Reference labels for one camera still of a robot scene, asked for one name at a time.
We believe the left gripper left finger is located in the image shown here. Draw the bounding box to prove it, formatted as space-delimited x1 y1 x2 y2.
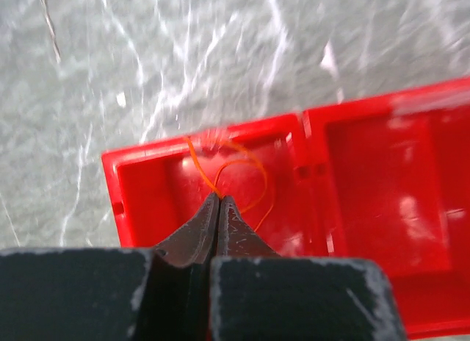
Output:
155 193 220 268

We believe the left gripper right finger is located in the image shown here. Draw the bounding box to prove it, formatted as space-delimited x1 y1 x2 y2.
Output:
216 195 279 257

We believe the red three-compartment tray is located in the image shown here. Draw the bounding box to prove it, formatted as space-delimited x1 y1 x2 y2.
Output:
102 77 469 338

